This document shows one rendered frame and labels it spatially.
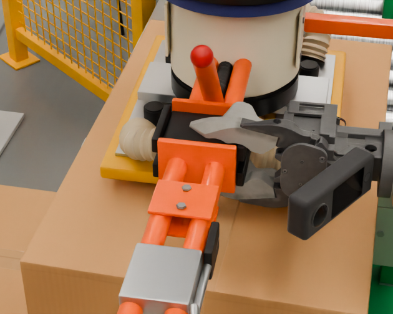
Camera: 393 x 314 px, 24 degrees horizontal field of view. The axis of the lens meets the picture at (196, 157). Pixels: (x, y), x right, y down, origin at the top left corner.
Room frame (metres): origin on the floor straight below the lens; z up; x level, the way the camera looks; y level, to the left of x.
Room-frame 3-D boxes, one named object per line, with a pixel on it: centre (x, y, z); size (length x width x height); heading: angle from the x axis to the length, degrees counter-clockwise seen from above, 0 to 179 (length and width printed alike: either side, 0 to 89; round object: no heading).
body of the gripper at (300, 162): (0.77, -0.15, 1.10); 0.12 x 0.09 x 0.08; 80
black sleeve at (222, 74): (0.91, -0.03, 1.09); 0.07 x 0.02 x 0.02; 170
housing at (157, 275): (0.58, 0.03, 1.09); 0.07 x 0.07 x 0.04; 80
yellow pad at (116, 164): (1.05, 0.04, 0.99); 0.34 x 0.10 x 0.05; 170
